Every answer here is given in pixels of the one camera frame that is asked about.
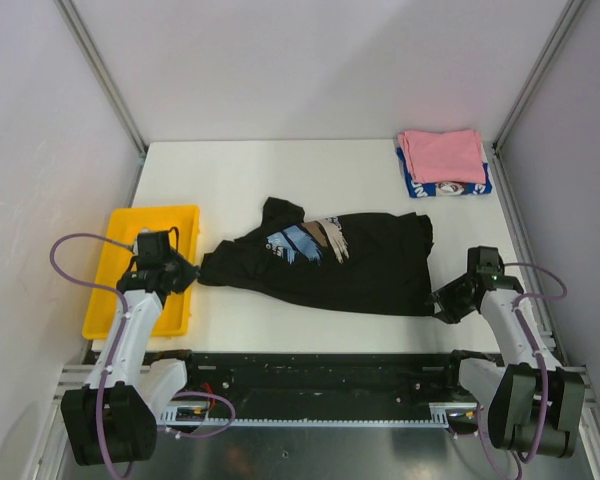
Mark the yellow plastic bin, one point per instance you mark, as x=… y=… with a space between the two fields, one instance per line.
x=124 y=225

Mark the folded pink t-shirt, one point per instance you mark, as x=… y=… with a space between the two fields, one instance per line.
x=450 y=156

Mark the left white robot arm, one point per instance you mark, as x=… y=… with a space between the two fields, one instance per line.
x=111 y=418

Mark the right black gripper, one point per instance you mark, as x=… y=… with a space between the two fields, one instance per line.
x=443 y=294

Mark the folded blue printed t-shirt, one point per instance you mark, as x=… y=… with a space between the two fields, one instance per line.
x=417 y=190

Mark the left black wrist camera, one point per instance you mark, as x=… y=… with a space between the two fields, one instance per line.
x=157 y=245

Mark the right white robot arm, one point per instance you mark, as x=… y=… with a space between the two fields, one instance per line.
x=533 y=403

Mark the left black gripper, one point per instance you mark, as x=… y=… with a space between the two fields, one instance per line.
x=189 y=273

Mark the black printed t-shirt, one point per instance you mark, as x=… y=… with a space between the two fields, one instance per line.
x=369 y=263

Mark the grey slotted cable duct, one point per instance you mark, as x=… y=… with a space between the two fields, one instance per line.
x=181 y=415

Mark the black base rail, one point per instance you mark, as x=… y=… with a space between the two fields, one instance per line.
x=334 y=384

